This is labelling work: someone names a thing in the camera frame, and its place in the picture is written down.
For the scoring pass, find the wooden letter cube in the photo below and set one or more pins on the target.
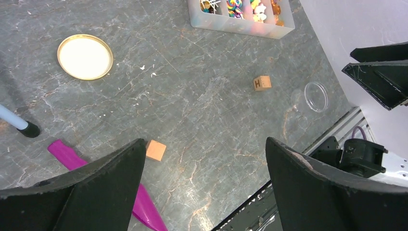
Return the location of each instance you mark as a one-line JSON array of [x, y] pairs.
[[262, 83]]

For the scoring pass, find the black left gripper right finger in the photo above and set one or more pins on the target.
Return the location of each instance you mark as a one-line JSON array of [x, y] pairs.
[[313, 196]]

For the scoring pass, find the light blue music stand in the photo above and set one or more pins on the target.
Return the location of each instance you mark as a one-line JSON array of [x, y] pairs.
[[26, 128]]

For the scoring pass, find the clear glass jar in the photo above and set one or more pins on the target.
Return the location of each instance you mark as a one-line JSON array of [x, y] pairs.
[[313, 97]]

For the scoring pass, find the gold jar lid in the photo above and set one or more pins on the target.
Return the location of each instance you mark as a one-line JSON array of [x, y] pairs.
[[85, 57]]

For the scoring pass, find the magenta plastic scoop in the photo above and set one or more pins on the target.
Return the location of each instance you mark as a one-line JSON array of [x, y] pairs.
[[144, 209]]

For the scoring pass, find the plain wooden cube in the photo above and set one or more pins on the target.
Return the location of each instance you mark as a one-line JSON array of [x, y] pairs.
[[155, 150]]

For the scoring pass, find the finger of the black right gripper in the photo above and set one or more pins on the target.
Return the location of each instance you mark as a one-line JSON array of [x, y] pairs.
[[386, 82], [385, 53]]

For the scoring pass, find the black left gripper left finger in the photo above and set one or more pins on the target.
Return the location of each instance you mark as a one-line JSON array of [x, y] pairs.
[[96, 197]]

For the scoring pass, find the clear compartment candy box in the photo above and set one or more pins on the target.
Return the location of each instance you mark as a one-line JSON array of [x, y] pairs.
[[264, 18]]

